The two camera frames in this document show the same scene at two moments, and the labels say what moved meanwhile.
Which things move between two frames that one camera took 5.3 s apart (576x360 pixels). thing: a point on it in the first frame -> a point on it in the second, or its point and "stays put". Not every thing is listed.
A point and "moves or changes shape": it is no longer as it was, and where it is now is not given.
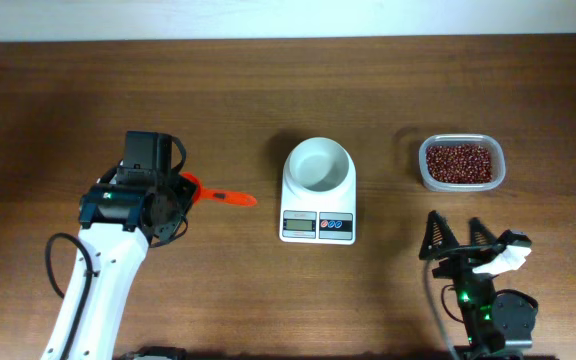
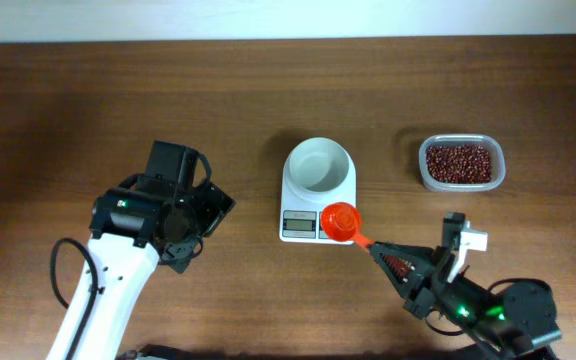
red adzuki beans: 459,163 stays put
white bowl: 319,165 stays put
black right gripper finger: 437,237 -> 404,264
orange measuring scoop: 219,195 moves or changes shape
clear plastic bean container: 461,162 stays put
